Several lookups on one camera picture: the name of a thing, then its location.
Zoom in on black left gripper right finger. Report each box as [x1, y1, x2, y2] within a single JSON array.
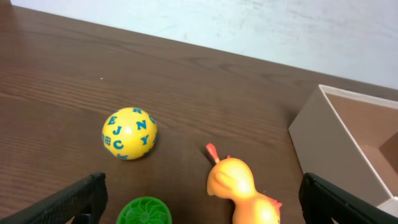
[[298, 172, 397, 224]]

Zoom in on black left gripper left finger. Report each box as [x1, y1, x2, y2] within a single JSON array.
[[1, 172, 108, 224]]

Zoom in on green round wheel toy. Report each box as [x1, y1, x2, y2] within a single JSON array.
[[116, 197, 172, 224]]

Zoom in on white cardboard box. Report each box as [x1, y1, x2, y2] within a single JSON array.
[[289, 85, 397, 216]]

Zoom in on yellow letter ball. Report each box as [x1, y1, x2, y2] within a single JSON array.
[[101, 107, 159, 160]]

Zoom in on orange rubber duck toy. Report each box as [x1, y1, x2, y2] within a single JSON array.
[[206, 143, 282, 224]]

